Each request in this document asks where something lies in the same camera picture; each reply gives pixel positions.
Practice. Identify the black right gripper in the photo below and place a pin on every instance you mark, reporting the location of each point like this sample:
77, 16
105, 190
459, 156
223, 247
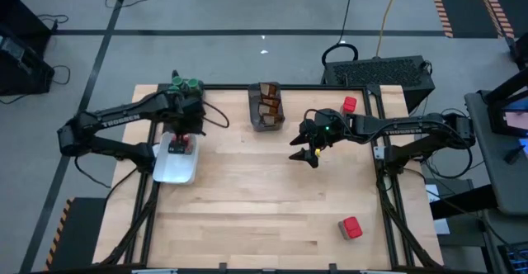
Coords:
328, 127

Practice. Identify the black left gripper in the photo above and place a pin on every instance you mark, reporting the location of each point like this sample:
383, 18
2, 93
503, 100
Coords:
187, 115

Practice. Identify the red-lidded spice tin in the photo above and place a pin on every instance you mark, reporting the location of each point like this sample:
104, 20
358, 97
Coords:
181, 149
350, 104
352, 226

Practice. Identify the white plastic bin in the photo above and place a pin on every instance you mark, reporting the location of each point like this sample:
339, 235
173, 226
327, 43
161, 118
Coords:
175, 168

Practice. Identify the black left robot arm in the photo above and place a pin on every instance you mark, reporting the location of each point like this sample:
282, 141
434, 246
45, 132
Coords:
123, 115

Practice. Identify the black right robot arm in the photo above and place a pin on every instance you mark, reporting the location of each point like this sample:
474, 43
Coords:
412, 127

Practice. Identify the small yellow gripper tag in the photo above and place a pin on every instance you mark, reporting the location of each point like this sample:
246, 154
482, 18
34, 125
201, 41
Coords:
317, 152

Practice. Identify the dark grey plastic bin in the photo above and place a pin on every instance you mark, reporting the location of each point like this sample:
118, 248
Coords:
201, 90
253, 117

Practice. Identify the black computer case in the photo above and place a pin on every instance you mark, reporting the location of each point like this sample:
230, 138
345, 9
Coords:
379, 74

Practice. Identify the silver aluminium bar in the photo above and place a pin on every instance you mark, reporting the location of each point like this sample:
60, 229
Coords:
154, 271
381, 272

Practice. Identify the black hazard-striped floor mat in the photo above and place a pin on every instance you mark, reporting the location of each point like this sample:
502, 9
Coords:
462, 1
82, 232

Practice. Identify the black desk beam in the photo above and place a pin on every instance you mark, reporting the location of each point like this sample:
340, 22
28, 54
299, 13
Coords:
462, 201

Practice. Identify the black equipment case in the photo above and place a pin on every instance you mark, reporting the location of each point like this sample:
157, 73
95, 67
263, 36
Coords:
20, 72
16, 18

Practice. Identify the grey desk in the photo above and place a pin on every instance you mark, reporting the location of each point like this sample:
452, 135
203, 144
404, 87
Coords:
495, 175

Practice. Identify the black monitor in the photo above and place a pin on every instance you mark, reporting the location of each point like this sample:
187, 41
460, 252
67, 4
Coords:
495, 100

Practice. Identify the black laptop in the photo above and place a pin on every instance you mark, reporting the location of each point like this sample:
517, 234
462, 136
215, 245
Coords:
515, 259

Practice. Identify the black aluminium table frame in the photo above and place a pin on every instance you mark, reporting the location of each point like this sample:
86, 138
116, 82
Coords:
309, 87

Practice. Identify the black frame bracket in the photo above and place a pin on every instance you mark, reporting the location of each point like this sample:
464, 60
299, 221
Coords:
223, 265
332, 267

